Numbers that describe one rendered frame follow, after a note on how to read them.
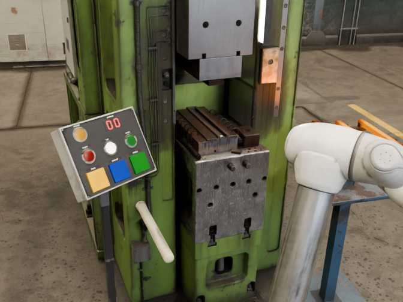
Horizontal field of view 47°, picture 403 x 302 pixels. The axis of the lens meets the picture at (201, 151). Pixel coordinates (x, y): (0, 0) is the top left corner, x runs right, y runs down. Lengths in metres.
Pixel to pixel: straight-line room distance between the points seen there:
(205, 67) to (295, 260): 1.01
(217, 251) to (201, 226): 0.20
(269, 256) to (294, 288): 1.57
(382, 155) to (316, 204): 0.22
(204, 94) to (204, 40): 0.66
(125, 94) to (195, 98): 0.60
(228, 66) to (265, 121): 0.47
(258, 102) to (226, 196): 0.50
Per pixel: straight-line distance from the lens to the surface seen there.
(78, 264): 3.01
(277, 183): 2.63
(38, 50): 7.34
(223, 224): 2.31
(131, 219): 2.36
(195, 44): 1.96
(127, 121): 1.89
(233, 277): 2.61
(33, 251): 3.19
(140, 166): 1.86
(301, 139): 1.26
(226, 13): 2.00
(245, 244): 2.46
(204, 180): 2.14
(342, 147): 1.23
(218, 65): 2.03
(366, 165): 1.20
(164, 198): 2.36
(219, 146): 2.16
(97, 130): 1.81
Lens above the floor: 1.84
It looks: 25 degrees down
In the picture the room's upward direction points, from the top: 1 degrees clockwise
